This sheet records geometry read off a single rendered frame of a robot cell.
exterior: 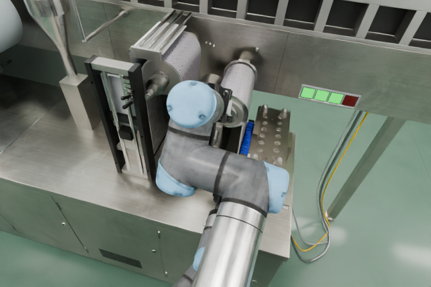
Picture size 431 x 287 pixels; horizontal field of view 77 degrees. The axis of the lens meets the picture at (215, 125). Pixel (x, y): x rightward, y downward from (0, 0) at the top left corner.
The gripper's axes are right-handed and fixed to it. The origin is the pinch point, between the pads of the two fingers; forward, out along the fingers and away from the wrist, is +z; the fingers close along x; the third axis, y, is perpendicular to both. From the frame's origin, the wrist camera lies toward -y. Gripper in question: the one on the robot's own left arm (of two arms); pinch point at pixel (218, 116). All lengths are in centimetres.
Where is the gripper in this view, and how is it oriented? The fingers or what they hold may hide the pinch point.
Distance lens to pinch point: 76.7
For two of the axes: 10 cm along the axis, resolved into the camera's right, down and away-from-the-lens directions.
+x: -9.7, -2.1, 1.5
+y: 2.0, -9.8, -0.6
